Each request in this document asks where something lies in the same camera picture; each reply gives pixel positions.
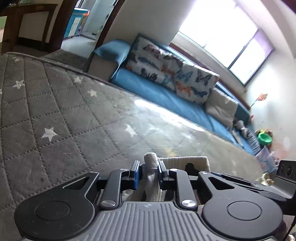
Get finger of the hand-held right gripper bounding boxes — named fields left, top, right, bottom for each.
left=209, top=172, right=289, bottom=201

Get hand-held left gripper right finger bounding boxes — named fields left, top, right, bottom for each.
left=158, top=160, right=234, bottom=209

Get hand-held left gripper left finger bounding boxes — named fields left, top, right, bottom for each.
left=47, top=160, right=141, bottom=209

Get white towel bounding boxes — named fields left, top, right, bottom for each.
left=129, top=152, right=211, bottom=202

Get yellow patterned folded cloth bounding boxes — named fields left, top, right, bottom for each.
left=256, top=173, right=276, bottom=186

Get blue picture book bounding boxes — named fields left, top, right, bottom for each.
left=255, top=146, right=282, bottom=173

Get green plastic bowl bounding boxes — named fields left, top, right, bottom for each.
left=257, top=130, right=273, bottom=146

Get striped cloth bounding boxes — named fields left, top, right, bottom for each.
left=245, top=128, right=262, bottom=154

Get grey plush toy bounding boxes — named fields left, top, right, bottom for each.
left=233, top=120, right=249, bottom=139

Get colourful pinwheel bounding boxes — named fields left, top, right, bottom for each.
left=249, top=93, right=269, bottom=110

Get blue sofa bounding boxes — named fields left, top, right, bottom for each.
left=83, top=34, right=258, bottom=156

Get beige cushion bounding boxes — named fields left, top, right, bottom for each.
left=204, top=88, right=239, bottom=128

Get grey quilted star table cover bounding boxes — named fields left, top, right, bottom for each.
left=0, top=52, right=266, bottom=241

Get butterfly print cushion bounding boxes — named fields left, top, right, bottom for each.
left=126, top=36, right=221, bottom=105

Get purple window blind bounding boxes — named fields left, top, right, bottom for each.
left=253, top=29, right=274, bottom=56

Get window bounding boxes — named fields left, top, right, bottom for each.
left=171, top=0, right=275, bottom=87

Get blue and white cabinet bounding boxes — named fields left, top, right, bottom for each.
left=63, top=8, right=90, bottom=39

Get dark wooden console table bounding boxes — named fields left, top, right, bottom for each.
left=0, top=3, right=58, bottom=48

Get dark wooden door frame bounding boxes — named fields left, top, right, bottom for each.
left=50, top=0, right=126, bottom=51

